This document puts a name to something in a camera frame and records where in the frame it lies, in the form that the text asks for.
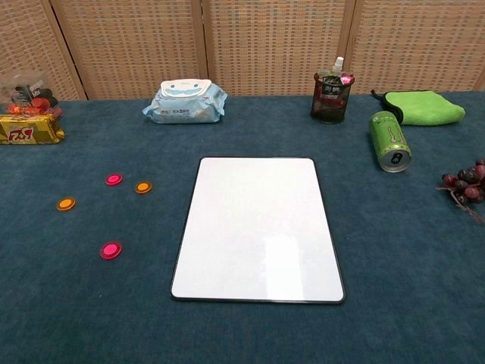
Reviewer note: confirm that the black mesh pen holder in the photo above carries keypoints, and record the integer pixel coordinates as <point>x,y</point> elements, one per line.
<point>329,112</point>

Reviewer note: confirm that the pink foil packet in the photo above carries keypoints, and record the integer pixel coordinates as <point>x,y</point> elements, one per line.
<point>346,80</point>

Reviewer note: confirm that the green drink can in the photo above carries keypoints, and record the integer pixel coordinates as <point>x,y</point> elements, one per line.
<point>388,136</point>

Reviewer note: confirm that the green folded towel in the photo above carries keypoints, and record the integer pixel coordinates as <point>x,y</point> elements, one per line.
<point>424,108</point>

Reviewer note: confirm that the blue wet wipes pack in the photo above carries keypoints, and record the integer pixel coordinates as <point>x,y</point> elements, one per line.
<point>182,110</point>

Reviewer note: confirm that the orange round magnet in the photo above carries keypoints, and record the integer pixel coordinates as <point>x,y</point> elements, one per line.
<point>143,187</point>
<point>65,204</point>

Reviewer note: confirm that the pink round magnet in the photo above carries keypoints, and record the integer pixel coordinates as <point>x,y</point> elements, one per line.
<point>110,250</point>
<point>114,179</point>

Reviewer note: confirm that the dark red grape bunch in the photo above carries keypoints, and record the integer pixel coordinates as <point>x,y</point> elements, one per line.
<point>462,186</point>

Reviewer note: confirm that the white magnetic board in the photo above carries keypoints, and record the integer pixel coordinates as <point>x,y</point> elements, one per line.
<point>257,227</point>

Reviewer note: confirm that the drink pouch with white cap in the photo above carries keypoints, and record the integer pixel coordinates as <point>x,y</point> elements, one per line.
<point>338,66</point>

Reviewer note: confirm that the yellow snack pack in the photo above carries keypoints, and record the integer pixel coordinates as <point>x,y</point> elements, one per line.
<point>26,129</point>

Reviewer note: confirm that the woven folding screen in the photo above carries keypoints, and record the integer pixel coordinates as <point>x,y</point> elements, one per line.
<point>265,38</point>

